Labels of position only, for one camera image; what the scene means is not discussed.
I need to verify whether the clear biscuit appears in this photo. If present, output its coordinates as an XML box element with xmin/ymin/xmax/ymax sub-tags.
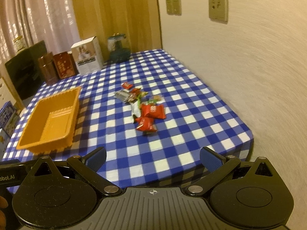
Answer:
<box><xmin>149</xmin><ymin>94</ymin><xmax>164</xmax><ymax>104</ymax></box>

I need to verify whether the silver striped snack packet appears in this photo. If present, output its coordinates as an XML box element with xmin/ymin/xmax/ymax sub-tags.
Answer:
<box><xmin>115</xmin><ymin>90</ymin><xmax>132</xmax><ymax>103</ymax></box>

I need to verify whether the red brown candy wrapper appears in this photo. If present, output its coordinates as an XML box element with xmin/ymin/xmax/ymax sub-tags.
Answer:
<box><xmin>127</xmin><ymin>88</ymin><xmax>142</xmax><ymax>102</ymax></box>

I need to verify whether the double wall switch plate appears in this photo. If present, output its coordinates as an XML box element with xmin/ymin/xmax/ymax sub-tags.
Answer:
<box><xmin>166</xmin><ymin>0</ymin><xmax>182</xmax><ymax>16</ymax></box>

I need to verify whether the red decorated tin box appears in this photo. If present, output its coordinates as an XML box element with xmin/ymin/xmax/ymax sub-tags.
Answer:
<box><xmin>53</xmin><ymin>52</ymin><xmax>78</xmax><ymax>80</ymax></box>

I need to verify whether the glass jar dark base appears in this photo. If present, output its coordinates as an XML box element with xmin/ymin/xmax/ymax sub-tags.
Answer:
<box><xmin>107</xmin><ymin>33</ymin><xmax>131</xmax><ymax>63</ymax></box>

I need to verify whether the white product box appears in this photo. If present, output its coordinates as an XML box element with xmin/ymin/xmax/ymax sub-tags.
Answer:
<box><xmin>71</xmin><ymin>36</ymin><xmax>104</xmax><ymax>75</ymax></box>

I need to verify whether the sheer white curtain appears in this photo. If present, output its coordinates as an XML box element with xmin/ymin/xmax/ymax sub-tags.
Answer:
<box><xmin>1</xmin><ymin>0</ymin><xmax>80</xmax><ymax>63</ymax></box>

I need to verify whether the small red candy packet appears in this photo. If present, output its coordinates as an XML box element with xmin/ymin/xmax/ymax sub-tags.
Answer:
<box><xmin>122</xmin><ymin>82</ymin><xmax>134</xmax><ymax>90</ymax></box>

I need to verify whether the green candy wrapper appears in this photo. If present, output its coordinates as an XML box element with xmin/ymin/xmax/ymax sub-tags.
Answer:
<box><xmin>137</xmin><ymin>91</ymin><xmax>148</xmax><ymax>100</ymax></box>

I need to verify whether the orange plastic tray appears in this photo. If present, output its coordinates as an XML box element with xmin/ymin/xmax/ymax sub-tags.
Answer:
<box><xmin>16</xmin><ymin>87</ymin><xmax>81</xmax><ymax>154</ymax></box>

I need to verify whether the blue milk carton box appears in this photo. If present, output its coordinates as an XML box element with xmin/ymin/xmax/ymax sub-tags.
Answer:
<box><xmin>1</xmin><ymin>101</ymin><xmax>20</xmax><ymax>160</ymax></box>

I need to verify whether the red snack packet large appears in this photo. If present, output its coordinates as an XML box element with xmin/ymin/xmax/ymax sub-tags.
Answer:
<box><xmin>141</xmin><ymin>104</ymin><xmax>166</xmax><ymax>119</ymax></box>

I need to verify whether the wooden door panel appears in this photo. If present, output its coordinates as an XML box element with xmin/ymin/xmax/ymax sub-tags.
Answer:
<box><xmin>72</xmin><ymin>0</ymin><xmax>162</xmax><ymax>61</ymax></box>

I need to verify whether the red snack packet twisted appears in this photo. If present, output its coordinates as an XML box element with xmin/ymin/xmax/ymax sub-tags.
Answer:
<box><xmin>135</xmin><ymin>117</ymin><xmax>157</xmax><ymax>133</ymax></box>

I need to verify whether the person's left hand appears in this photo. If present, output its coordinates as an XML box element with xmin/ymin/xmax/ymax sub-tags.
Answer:
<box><xmin>0</xmin><ymin>195</ymin><xmax>9</xmax><ymax>230</ymax></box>

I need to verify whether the jar with yellow label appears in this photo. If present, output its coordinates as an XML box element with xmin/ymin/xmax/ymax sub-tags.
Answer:
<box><xmin>13</xmin><ymin>35</ymin><xmax>26</xmax><ymax>53</ymax></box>

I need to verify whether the blue white checkered tablecloth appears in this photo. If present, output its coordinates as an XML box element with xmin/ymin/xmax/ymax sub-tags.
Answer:
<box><xmin>4</xmin><ymin>49</ymin><xmax>253</xmax><ymax>188</ymax></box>

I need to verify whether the black monitor screen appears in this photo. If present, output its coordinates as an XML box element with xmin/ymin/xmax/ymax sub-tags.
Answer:
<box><xmin>5</xmin><ymin>40</ymin><xmax>47</xmax><ymax>100</ymax></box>

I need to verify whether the wall socket plate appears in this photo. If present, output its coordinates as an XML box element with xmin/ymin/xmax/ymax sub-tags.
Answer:
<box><xmin>208</xmin><ymin>0</ymin><xmax>229</xmax><ymax>23</ymax></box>

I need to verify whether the brown cylindrical canister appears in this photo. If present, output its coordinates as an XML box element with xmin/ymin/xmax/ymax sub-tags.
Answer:
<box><xmin>38</xmin><ymin>52</ymin><xmax>59</xmax><ymax>86</ymax></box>

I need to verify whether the white snack wrapper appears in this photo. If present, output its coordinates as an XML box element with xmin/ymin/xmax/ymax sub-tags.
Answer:
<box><xmin>131</xmin><ymin>101</ymin><xmax>142</xmax><ymax>122</ymax></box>

